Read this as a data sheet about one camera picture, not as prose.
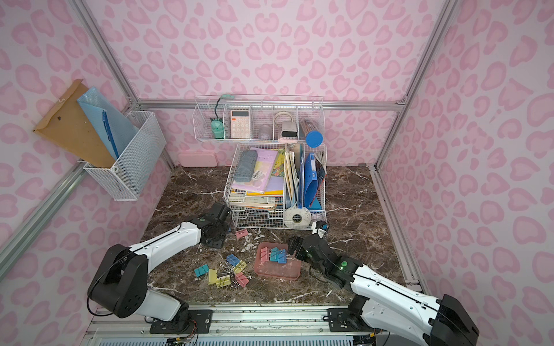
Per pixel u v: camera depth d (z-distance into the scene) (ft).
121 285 1.42
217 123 2.96
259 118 3.27
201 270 2.75
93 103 2.36
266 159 3.07
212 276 2.69
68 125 2.21
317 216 3.07
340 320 2.39
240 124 3.12
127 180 2.51
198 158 3.87
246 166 2.88
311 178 2.88
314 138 2.76
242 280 2.65
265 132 3.14
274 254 2.85
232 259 2.82
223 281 2.62
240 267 2.74
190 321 2.35
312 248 1.90
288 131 2.94
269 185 2.81
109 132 2.18
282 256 2.81
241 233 2.98
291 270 2.80
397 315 1.56
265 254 2.86
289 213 3.04
